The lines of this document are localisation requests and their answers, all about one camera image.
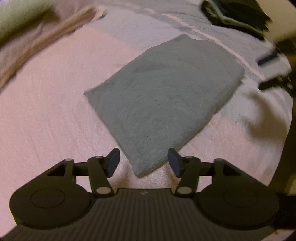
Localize grey-green towel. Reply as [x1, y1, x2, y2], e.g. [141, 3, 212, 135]
[85, 34, 245, 177]

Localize black folded clothes stack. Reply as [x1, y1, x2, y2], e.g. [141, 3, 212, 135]
[201, 1, 271, 41]

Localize beige folded blanket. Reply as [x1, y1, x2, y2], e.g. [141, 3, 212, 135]
[1, 5, 107, 88]

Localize green knitted pillow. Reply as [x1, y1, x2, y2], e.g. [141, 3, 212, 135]
[1, 1, 54, 41]

